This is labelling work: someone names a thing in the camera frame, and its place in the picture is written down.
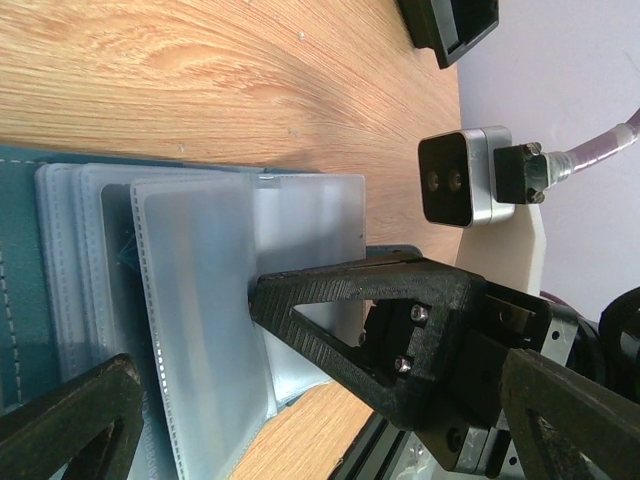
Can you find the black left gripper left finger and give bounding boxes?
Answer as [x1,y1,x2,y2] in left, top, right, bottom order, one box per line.
[1,353,143,479]

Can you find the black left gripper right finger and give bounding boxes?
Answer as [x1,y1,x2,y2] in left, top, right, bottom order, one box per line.
[500,349,639,479]

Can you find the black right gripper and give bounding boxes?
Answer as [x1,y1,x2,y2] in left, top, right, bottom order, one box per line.
[248,252,601,474]

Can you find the teal leather card holder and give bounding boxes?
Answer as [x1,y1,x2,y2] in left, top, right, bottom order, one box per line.
[1,146,372,479]

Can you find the black bin right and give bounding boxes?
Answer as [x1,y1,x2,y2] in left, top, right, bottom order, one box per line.
[396,0,499,70]

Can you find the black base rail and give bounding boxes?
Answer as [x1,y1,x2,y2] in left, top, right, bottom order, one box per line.
[329,413,411,479]

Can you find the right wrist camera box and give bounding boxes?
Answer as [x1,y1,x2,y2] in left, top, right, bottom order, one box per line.
[417,124,546,296]

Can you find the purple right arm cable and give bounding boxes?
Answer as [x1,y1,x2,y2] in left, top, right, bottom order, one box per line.
[544,107,640,189]

